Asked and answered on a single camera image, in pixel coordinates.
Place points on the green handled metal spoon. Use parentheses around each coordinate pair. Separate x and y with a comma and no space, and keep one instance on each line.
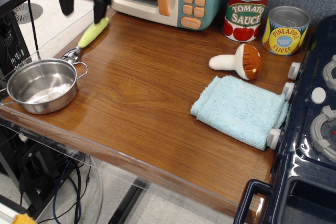
(91,33)

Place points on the stainless steel pot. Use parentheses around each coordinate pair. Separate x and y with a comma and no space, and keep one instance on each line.
(45,86)

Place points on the tomato sauce can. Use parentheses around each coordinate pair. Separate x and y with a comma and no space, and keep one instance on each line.
(243,19)

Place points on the plush mushroom toy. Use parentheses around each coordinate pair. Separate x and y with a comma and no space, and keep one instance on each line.
(246,62)

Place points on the light blue folded cloth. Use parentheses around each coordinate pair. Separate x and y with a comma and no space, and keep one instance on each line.
(241,110)

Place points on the pineapple slices can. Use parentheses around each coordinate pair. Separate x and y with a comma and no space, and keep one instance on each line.
(285,30)

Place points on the black table leg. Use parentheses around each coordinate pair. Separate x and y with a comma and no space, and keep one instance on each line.
(128,202)

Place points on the yellow sponge object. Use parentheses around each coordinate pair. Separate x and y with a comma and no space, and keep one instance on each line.
(23,219)

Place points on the dark blue toy stove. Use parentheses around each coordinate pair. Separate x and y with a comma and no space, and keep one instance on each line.
(302,187)

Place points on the black metal frame rack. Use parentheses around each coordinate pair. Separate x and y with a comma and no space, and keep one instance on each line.
(13,47)

